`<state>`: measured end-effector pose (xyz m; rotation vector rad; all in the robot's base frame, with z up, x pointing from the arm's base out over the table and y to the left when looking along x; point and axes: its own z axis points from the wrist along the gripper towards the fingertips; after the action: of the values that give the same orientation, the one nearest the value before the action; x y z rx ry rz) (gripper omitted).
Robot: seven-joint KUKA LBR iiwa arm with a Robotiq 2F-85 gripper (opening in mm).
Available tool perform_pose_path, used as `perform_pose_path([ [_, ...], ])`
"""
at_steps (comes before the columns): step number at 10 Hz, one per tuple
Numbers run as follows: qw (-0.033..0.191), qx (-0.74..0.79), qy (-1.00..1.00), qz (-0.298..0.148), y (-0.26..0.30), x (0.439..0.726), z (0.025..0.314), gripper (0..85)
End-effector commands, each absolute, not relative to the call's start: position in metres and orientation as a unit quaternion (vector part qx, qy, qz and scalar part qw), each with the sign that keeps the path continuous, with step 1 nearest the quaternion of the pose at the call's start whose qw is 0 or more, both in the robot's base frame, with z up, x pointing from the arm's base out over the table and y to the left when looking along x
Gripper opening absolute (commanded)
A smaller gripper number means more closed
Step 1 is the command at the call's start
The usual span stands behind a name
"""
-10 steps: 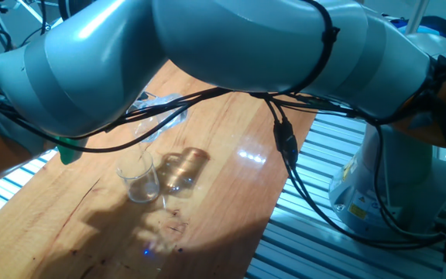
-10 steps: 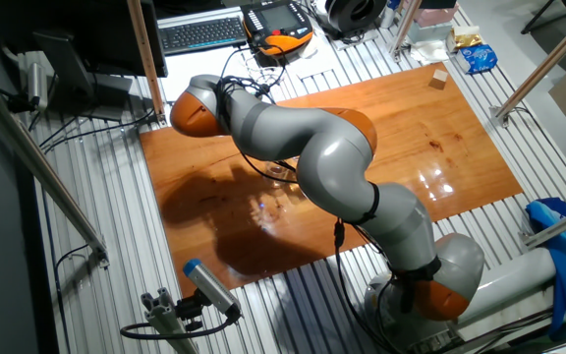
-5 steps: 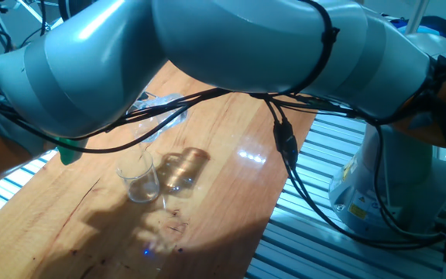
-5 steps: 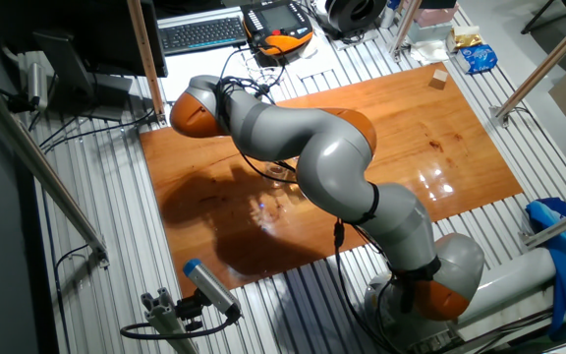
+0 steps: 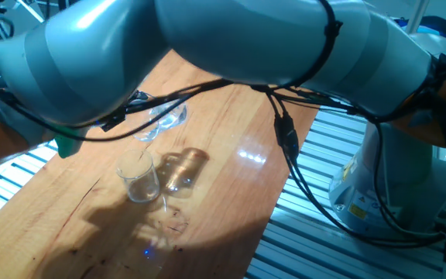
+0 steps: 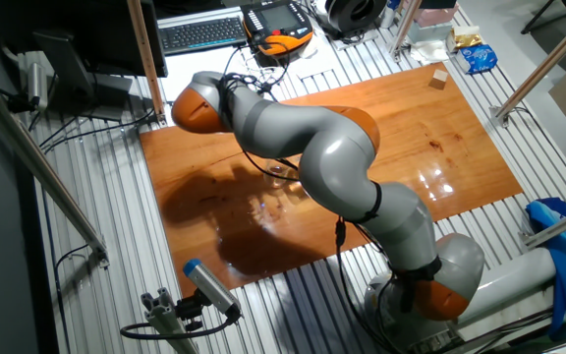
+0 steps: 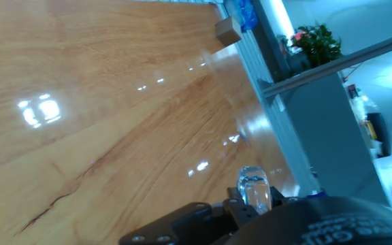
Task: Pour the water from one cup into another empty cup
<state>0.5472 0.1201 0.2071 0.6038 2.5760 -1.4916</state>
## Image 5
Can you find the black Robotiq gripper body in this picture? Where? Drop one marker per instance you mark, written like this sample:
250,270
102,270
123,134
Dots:
112,122

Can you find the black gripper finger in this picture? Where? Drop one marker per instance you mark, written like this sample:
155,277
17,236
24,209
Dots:
138,97

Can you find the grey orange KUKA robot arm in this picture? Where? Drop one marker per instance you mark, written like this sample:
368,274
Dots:
246,38

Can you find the clear glass tumbler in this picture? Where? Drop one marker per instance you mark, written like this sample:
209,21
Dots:
139,186

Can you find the varnished wooden board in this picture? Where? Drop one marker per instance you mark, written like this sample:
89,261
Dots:
227,135

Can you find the blue cloth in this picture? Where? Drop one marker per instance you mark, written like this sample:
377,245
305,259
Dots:
407,22

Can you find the aluminium frame beam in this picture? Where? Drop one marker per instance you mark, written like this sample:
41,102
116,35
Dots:
416,15

